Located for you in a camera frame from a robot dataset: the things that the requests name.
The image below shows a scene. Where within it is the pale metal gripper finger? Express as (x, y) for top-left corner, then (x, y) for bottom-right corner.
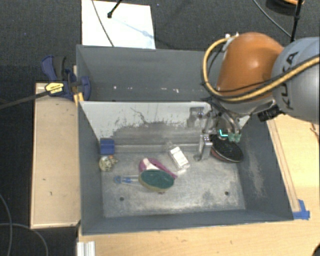
(193, 134), (206, 162)
(202, 136), (214, 161)

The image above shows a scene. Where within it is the black round disc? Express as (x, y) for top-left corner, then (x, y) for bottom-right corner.
(210, 134), (245, 164)

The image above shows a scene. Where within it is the clear plastic bottle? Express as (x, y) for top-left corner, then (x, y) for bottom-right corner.
(164, 140), (191, 174)

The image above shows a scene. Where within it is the purple and white cloth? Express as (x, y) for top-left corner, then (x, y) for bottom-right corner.
(138, 157), (179, 180)

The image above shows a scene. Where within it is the green round sponge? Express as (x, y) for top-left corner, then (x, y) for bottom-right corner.
(137, 169), (175, 194)

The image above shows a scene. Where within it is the grey metal bin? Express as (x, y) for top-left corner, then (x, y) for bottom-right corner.
(75, 44), (295, 236)

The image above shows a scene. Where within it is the clear tool with blue ends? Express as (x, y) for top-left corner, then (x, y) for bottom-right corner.
(113, 174), (141, 187)

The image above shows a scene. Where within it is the blue box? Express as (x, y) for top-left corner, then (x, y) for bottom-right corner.
(99, 137), (116, 156)

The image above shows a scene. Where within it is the pale wood board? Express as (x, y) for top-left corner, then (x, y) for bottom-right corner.
(29, 82), (82, 230)

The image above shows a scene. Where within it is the black cylinder on white bracket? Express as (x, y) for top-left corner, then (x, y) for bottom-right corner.
(238, 104), (280, 131)

